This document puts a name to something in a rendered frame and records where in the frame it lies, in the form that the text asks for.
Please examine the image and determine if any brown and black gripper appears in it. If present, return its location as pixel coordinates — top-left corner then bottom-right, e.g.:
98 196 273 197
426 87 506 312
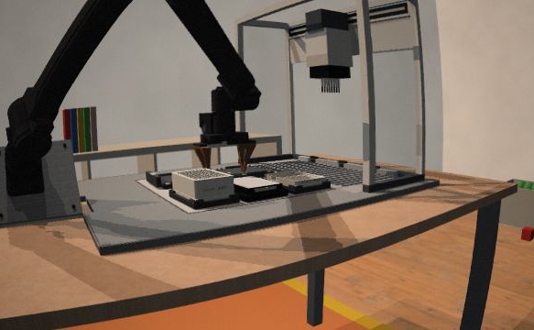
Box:
193 110 256 172

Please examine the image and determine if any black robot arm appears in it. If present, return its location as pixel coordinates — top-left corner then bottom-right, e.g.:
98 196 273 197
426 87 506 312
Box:
5 0 262 197

